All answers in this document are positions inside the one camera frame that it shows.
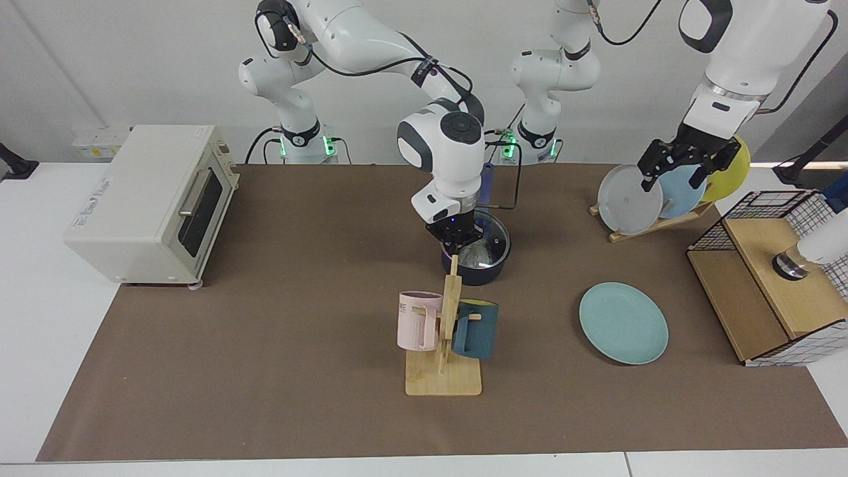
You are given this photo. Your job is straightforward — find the white cylinder with silver ring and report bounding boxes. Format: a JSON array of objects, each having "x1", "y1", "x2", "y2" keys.
[{"x1": 772, "y1": 225, "x2": 848, "y2": 282}]

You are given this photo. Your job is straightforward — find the dark teal cup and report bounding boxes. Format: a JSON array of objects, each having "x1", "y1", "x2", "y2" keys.
[{"x1": 450, "y1": 299, "x2": 499, "y2": 360}]

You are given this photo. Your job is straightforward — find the wooden cup stand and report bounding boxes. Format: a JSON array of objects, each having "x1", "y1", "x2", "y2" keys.
[{"x1": 404, "y1": 255, "x2": 483, "y2": 397}]

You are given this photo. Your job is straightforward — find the black stand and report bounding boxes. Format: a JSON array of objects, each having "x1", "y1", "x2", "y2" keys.
[
  {"x1": 0, "y1": 142, "x2": 39, "y2": 181},
  {"x1": 772, "y1": 116, "x2": 848, "y2": 187}
]

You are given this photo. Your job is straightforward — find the glass lid with blue knob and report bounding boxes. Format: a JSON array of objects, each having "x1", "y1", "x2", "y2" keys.
[{"x1": 443, "y1": 211, "x2": 512, "y2": 269}]

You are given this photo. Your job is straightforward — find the pink cup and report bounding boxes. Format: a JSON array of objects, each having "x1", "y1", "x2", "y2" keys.
[{"x1": 396, "y1": 290, "x2": 443, "y2": 352}]

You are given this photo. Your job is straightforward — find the white wall socket strip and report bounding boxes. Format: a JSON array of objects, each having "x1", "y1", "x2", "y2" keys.
[{"x1": 72, "y1": 126, "x2": 132, "y2": 160}]

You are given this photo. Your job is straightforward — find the wire basket with wooden floor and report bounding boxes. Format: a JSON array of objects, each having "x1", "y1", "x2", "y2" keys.
[{"x1": 686, "y1": 190, "x2": 848, "y2": 367}]

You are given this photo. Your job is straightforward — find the yellow plate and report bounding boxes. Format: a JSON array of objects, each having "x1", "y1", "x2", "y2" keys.
[{"x1": 701, "y1": 136, "x2": 751, "y2": 203}]

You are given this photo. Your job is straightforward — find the green plate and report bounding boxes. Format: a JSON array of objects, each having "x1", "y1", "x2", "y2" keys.
[{"x1": 579, "y1": 282, "x2": 669, "y2": 365}]

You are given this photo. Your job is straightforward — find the black cable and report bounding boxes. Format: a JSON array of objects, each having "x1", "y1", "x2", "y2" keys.
[
  {"x1": 285, "y1": 17, "x2": 524, "y2": 211},
  {"x1": 586, "y1": 0, "x2": 839, "y2": 117}
]

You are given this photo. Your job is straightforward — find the pale toaster oven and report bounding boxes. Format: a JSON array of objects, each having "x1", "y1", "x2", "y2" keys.
[{"x1": 63, "y1": 125, "x2": 240, "y2": 290}]

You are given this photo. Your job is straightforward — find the brown table cloth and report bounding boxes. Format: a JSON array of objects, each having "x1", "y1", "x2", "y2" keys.
[{"x1": 36, "y1": 162, "x2": 848, "y2": 462}]

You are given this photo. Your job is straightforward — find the black pot with blue handle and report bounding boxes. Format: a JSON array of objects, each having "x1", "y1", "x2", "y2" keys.
[{"x1": 441, "y1": 162, "x2": 512, "y2": 287}]

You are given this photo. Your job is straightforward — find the light blue plate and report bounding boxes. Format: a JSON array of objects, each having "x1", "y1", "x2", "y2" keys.
[{"x1": 656, "y1": 164, "x2": 708, "y2": 219}]

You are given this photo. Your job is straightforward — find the grey plate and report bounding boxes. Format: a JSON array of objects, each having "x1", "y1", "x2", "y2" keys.
[{"x1": 597, "y1": 164, "x2": 663, "y2": 236}]

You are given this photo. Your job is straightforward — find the wooden plate rack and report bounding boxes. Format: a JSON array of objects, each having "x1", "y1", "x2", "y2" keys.
[{"x1": 590, "y1": 201, "x2": 716, "y2": 243}]

